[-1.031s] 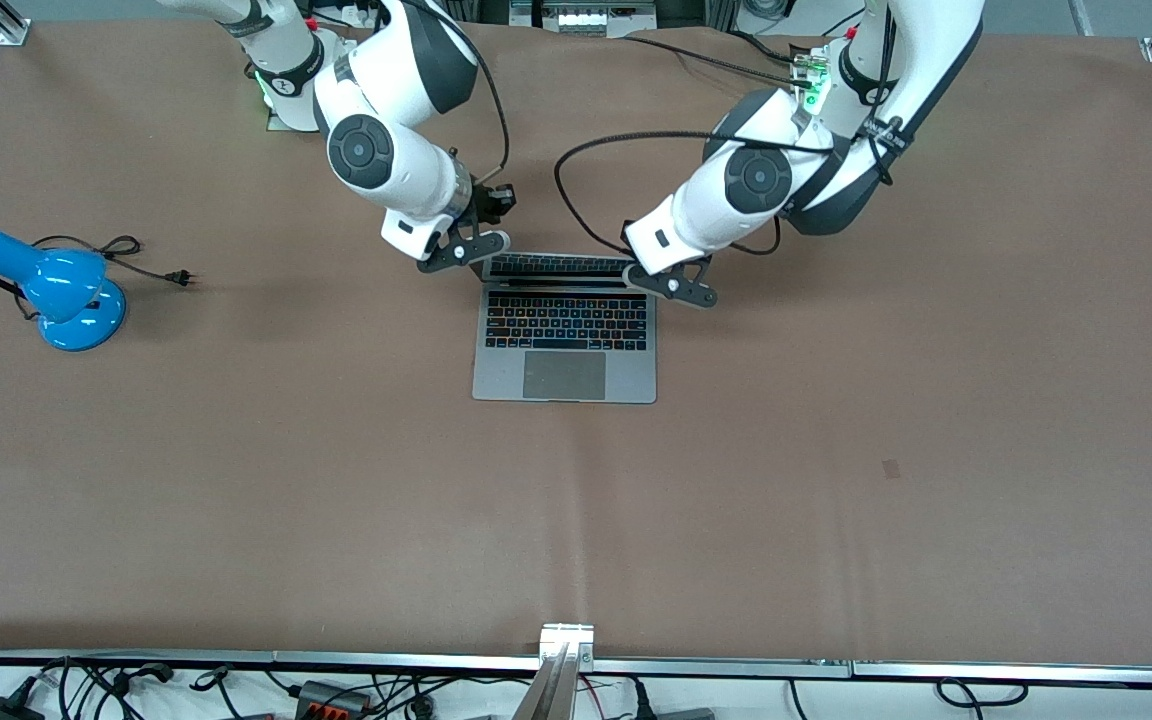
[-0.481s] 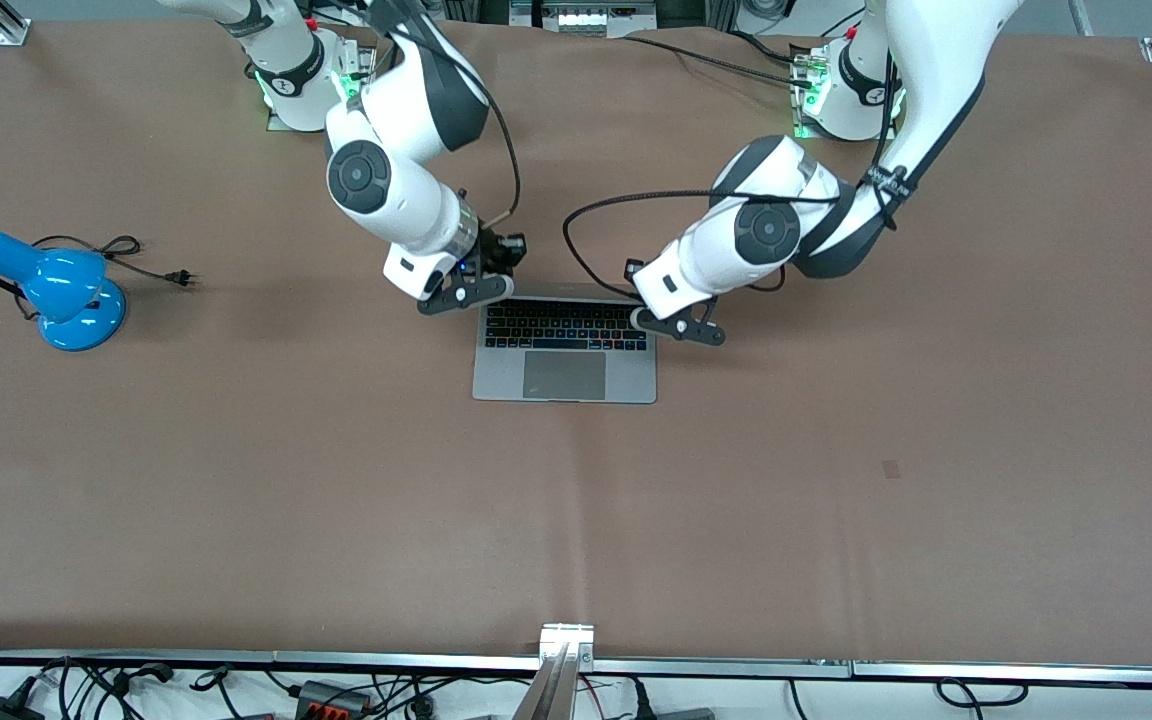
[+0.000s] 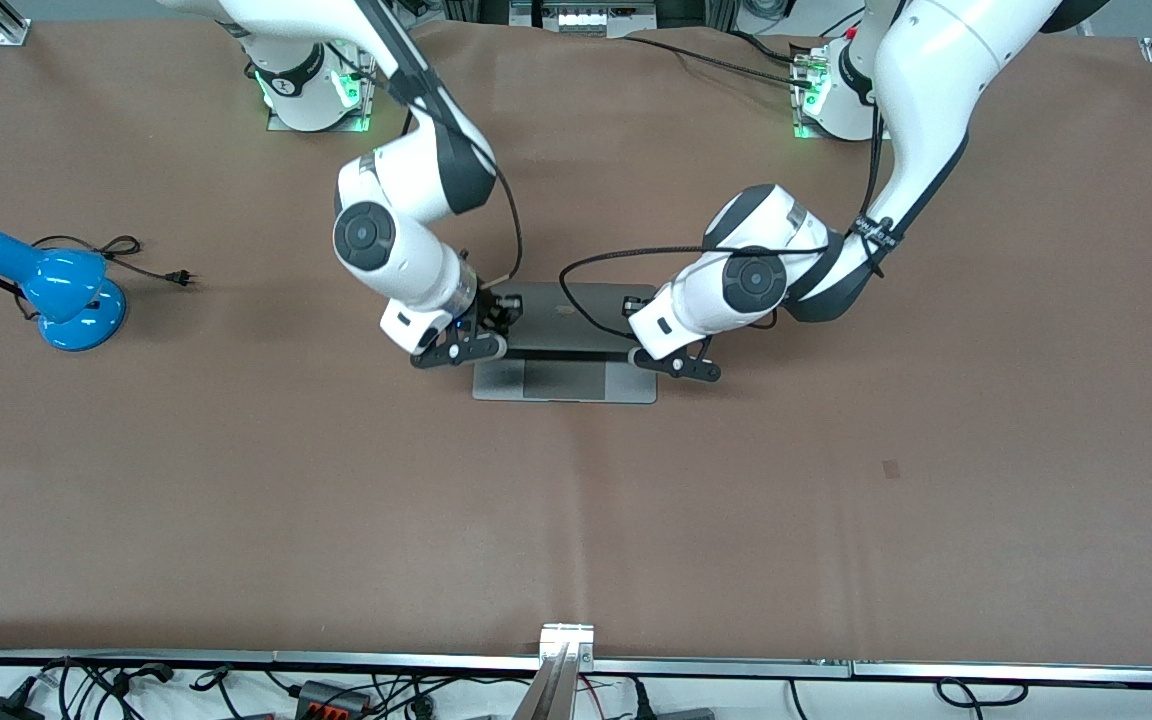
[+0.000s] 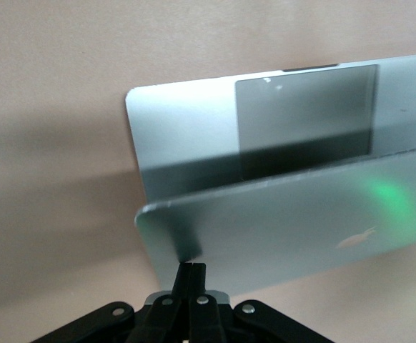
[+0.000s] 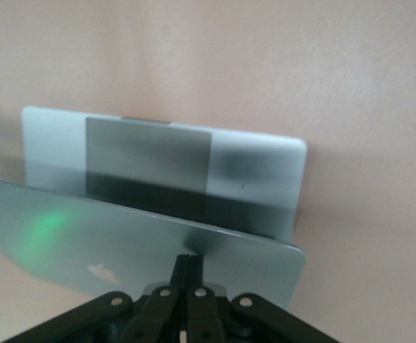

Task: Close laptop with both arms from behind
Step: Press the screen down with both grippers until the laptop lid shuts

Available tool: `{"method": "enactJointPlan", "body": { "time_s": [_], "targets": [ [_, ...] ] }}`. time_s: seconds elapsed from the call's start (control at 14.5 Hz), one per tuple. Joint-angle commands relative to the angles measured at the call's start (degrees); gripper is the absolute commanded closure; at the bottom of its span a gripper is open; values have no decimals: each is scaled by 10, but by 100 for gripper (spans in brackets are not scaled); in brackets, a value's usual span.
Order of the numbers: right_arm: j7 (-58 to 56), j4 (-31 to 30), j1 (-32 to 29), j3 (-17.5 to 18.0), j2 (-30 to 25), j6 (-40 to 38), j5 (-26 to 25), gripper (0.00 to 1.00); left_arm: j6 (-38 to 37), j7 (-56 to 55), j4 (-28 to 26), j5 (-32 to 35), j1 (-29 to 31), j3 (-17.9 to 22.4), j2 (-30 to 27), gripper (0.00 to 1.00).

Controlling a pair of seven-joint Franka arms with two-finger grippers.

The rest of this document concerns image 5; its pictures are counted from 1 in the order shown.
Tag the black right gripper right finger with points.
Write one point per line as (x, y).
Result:
(208, 314)

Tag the brown table cover mat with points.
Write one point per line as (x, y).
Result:
(229, 53)

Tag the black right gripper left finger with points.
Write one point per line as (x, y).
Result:
(158, 314)

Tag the silver laptop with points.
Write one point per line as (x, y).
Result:
(122, 236)

